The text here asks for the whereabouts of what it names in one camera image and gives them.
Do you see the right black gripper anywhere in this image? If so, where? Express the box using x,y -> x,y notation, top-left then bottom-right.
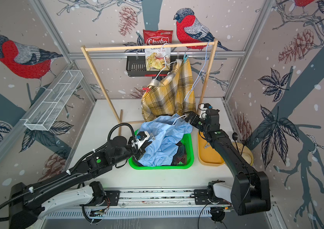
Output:
183,112 -> 210,134

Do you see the green plastic mesh basket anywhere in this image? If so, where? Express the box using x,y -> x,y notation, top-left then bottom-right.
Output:
128,134 -> 194,170

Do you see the light blue shirt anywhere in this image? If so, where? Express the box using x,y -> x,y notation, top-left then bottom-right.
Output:
134,113 -> 193,167

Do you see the dark multicolour plaid shirt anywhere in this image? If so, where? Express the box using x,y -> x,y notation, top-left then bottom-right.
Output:
132,141 -> 187,167

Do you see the white blue wire hanger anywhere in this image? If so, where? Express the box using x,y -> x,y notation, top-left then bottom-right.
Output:
184,45 -> 210,102

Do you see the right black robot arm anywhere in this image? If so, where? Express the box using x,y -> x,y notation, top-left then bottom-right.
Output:
185,104 -> 271,216

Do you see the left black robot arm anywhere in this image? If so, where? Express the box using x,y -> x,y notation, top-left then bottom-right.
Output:
0,123 -> 151,229

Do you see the white hanger of yellow shirt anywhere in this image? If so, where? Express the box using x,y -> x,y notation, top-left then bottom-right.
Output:
153,44 -> 171,81

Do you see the yellow plaid shirt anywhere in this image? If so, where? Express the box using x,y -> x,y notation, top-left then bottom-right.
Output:
141,60 -> 196,122

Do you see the yellow plastic tray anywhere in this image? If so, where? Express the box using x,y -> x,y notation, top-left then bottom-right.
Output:
197,132 -> 225,167

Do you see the black spoon in bowl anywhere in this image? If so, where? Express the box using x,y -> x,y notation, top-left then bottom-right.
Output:
232,132 -> 247,150

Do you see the red clothespin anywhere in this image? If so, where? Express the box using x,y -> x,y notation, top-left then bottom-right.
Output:
142,87 -> 151,93

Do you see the yellow round bowl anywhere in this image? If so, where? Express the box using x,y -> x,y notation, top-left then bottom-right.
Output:
232,141 -> 254,166

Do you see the teal clothespin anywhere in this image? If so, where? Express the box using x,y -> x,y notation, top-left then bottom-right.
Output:
183,52 -> 189,64

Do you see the red Chuba chips bag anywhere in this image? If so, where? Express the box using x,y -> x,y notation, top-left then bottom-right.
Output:
143,30 -> 173,59

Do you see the wooden clothes rack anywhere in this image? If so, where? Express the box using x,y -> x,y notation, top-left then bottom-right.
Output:
80,39 -> 219,136

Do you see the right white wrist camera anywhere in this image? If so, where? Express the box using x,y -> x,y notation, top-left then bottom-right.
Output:
198,104 -> 212,119

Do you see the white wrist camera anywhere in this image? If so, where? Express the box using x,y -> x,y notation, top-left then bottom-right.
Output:
135,131 -> 151,145
198,104 -> 212,119

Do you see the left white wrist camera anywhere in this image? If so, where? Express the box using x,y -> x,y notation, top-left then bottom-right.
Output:
135,131 -> 151,145

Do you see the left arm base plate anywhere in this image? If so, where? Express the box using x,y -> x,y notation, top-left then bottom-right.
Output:
84,190 -> 121,207

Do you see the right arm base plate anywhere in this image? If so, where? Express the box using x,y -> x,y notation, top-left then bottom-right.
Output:
191,189 -> 219,205

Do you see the black wall bracket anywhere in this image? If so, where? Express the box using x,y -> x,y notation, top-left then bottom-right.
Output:
126,56 -> 177,77

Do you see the white wire mesh basket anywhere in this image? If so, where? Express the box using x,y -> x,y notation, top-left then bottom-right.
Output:
24,70 -> 83,131

